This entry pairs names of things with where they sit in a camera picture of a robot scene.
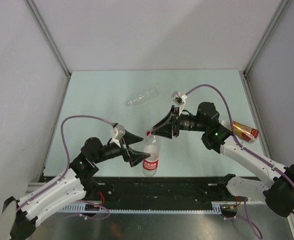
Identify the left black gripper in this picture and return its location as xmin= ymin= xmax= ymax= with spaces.
xmin=92 ymin=129 xmax=150 ymax=166

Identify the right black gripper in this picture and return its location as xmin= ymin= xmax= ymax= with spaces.
xmin=151 ymin=105 xmax=208 ymax=139

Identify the red label plastic bottle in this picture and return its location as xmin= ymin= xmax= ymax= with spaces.
xmin=142 ymin=135 xmax=161 ymax=177

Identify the clear plastic water bottle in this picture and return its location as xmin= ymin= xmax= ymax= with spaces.
xmin=124 ymin=85 xmax=161 ymax=107

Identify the yellow red tea bottle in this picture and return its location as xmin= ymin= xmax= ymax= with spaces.
xmin=219 ymin=120 xmax=260 ymax=144

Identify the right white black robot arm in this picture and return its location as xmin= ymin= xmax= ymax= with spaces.
xmin=151 ymin=102 xmax=294 ymax=218

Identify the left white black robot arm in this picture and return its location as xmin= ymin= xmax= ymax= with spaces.
xmin=3 ymin=131 xmax=150 ymax=240

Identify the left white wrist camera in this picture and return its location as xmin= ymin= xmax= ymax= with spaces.
xmin=110 ymin=123 xmax=126 ymax=148

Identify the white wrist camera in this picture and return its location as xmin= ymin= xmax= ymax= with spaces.
xmin=110 ymin=123 xmax=126 ymax=148
xmin=171 ymin=91 xmax=187 ymax=114

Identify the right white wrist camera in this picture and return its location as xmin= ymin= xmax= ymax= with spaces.
xmin=171 ymin=91 xmax=187 ymax=114

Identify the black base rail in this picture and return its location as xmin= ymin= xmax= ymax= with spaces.
xmin=38 ymin=174 xmax=258 ymax=211

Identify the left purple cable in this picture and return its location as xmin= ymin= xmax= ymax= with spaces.
xmin=15 ymin=115 xmax=118 ymax=213

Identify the purple cable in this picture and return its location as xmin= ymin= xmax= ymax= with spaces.
xmin=186 ymin=84 xmax=294 ymax=217
xmin=15 ymin=115 xmax=118 ymax=213

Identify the grey slotted cable duct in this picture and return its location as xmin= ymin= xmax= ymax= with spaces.
xmin=59 ymin=201 xmax=238 ymax=215

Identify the right aluminium frame post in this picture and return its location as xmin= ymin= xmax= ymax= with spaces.
xmin=243 ymin=0 xmax=292 ymax=76

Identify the aluminium frame post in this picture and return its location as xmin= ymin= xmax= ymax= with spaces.
xmin=243 ymin=0 xmax=292 ymax=76
xmin=24 ymin=0 xmax=71 ymax=77

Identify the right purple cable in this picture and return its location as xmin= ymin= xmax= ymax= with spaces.
xmin=186 ymin=84 xmax=294 ymax=217

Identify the left aluminium frame post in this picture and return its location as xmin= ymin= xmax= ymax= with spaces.
xmin=24 ymin=0 xmax=71 ymax=77

